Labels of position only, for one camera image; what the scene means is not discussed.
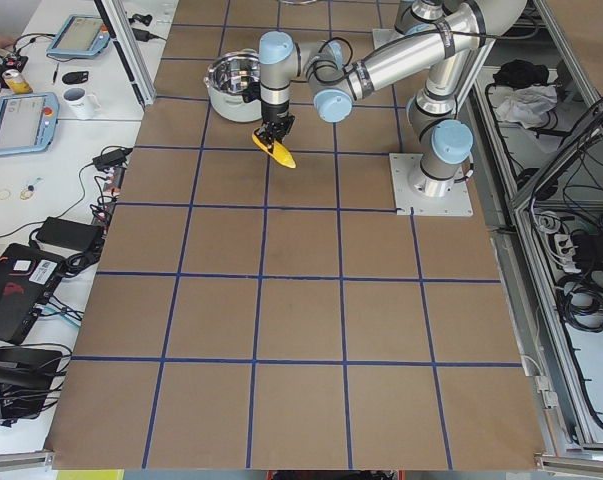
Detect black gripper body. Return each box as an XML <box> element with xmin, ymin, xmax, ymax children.
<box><xmin>258</xmin><ymin>102</ymin><xmax>295</xmax><ymax>143</ymax></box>

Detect yellow corn cob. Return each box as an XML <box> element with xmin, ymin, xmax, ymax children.
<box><xmin>252</xmin><ymin>130</ymin><xmax>296</xmax><ymax>169</ymax></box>

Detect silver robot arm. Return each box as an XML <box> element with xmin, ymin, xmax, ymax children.
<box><xmin>252</xmin><ymin>1</ymin><xmax>526</xmax><ymax>198</ymax></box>

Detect white metal cooking pot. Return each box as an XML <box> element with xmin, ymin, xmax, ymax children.
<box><xmin>204</xmin><ymin>48</ymin><xmax>261</xmax><ymax>123</ymax></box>

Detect black power adapter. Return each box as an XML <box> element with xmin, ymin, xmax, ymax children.
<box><xmin>92</xmin><ymin>147</ymin><xmax>132</xmax><ymax>171</ymax></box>

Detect brown paper table cover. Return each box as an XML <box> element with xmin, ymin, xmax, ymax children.
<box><xmin>46</xmin><ymin>1</ymin><xmax>543</xmax><ymax>471</ymax></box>

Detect white mug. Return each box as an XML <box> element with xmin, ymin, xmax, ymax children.
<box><xmin>63</xmin><ymin>87</ymin><xmax>101</xmax><ymax>120</ymax></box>

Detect blue teach pendant far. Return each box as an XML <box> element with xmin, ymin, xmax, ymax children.
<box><xmin>47</xmin><ymin>14</ymin><xmax>110</xmax><ymax>59</ymax></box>

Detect blue teach pendant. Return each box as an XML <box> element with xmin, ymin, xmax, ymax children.
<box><xmin>0</xmin><ymin>92</ymin><xmax>59</xmax><ymax>156</ymax></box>
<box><xmin>47</xmin><ymin>14</ymin><xmax>110</xmax><ymax>59</ymax></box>

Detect black pen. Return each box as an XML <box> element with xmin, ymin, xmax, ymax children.
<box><xmin>52</xmin><ymin>62</ymin><xmax>60</xmax><ymax>85</ymax></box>

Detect blue teach pendant near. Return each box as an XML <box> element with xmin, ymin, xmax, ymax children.
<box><xmin>0</xmin><ymin>92</ymin><xmax>59</xmax><ymax>156</ymax></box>

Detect yellow drink can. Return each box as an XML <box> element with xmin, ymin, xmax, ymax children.
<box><xmin>2</xmin><ymin>69</ymin><xmax>33</xmax><ymax>95</ymax></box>

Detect black laptop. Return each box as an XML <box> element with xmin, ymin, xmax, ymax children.
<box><xmin>0</xmin><ymin>243</ymin><xmax>66</xmax><ymax>345</ymax></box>

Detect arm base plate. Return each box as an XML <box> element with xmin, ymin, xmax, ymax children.
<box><xmin>389</xmin><ymin>153</ymin><xmax>473</xmax><ymax>217</ymax></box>

